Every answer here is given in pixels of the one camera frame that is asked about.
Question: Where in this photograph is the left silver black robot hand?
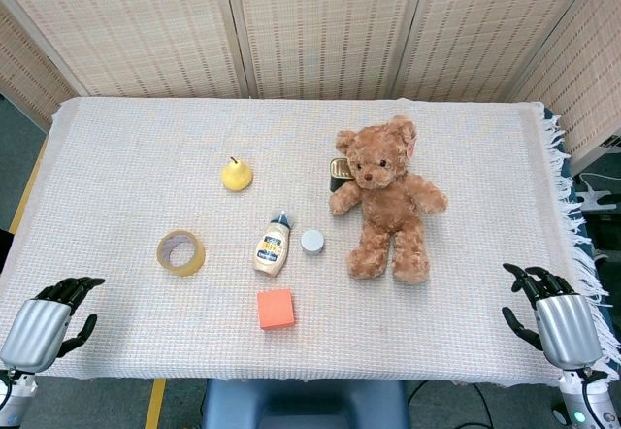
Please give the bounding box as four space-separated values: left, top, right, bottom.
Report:
0 276 106 374

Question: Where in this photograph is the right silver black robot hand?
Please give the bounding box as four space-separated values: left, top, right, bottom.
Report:
501 262 604 370

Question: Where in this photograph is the brown teddy bear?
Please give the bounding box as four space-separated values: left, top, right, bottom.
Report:
329 115 449 285

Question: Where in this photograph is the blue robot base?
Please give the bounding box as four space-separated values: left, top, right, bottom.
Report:
200 378 410 429

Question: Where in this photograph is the white stand base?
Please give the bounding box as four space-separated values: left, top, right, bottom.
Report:
574 172 621 213

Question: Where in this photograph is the yellow tape roll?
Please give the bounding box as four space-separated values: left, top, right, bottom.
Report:
155 228 207 278

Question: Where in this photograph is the white fringed woven tablecloth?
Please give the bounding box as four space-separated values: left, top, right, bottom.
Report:
0 96 620 389

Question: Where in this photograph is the orange cube block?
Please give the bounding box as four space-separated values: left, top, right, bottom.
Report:
256 288 297 331

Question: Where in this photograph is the beige squeeze bottle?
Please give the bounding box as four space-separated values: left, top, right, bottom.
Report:
252 210 296 279

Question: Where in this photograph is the yellow pear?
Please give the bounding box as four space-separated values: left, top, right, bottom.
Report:
221 156 254 191

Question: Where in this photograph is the small grey cylinder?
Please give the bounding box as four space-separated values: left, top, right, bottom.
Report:
300 229 326 256

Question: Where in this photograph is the dark gold-lidded tin can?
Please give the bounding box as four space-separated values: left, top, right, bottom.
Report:
328 156 358 193

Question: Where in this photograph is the bamboo folding screen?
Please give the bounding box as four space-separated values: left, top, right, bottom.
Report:
0 0 621 158

